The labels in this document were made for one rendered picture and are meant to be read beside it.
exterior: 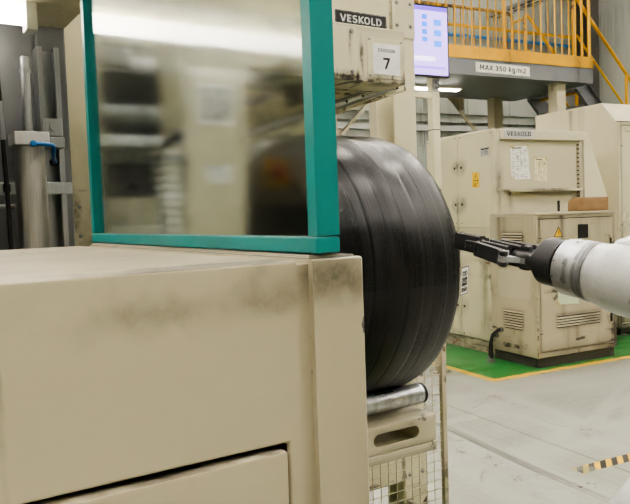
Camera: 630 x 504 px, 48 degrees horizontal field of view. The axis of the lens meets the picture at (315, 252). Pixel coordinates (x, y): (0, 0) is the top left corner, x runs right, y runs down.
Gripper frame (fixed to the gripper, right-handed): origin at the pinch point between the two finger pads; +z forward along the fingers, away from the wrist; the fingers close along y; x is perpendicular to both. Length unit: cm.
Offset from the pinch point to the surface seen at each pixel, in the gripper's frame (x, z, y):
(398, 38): -43, 65, -33
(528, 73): -88, 534, -624
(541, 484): 143, 106, -169
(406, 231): -0.4, 12.2, 4.8
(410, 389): 35.4, 19.1, -5.2
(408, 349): 23.0, 11.7, 2.6
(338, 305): -8, -51, 64
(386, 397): 35.7, 18.6, 1.6
